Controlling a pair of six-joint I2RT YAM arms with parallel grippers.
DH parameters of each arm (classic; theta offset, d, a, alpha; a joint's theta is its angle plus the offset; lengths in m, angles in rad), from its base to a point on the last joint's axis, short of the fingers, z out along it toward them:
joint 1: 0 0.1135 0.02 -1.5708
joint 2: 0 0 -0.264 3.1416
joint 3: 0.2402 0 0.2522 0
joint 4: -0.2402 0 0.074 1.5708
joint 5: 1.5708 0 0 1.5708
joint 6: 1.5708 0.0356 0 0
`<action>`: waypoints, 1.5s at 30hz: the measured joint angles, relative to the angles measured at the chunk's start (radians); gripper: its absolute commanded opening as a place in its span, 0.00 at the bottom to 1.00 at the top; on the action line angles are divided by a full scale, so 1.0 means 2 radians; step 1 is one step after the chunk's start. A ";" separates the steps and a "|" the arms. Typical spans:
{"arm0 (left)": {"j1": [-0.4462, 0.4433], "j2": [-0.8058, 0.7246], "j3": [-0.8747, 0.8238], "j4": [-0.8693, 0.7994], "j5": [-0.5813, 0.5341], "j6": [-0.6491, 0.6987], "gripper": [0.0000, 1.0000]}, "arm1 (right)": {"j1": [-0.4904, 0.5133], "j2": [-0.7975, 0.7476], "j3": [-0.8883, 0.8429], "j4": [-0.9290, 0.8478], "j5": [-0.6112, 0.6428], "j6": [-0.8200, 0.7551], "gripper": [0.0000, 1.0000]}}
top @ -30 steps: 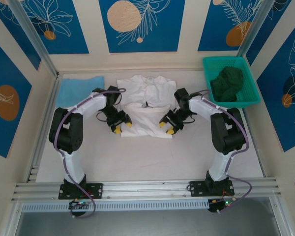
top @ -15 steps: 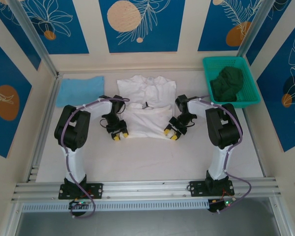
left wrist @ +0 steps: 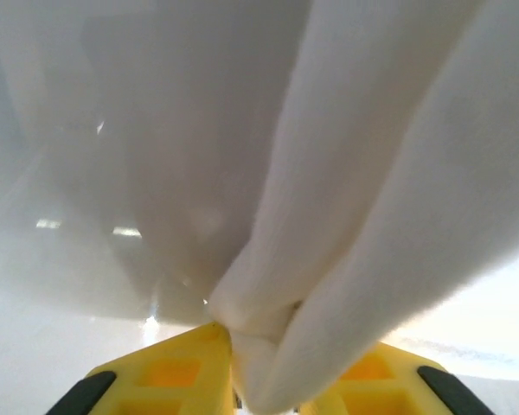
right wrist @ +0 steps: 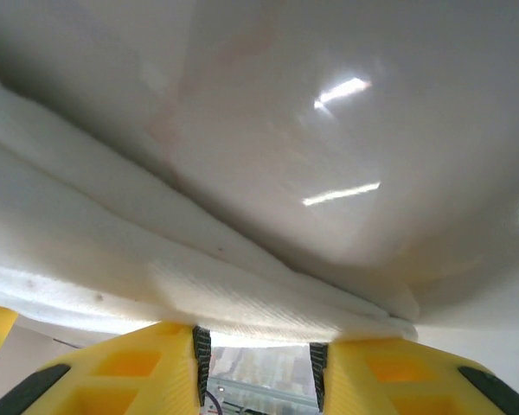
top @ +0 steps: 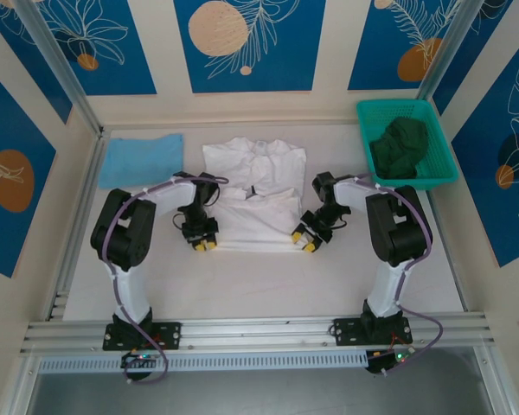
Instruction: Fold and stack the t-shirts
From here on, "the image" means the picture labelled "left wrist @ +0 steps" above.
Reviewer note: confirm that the white t-shirt robot print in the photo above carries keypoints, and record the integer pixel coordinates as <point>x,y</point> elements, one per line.
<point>350,173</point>

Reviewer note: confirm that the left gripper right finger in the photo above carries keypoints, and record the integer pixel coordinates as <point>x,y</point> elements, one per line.
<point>398,380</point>

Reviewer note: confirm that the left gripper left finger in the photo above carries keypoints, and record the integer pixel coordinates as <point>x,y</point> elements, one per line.
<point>168,376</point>

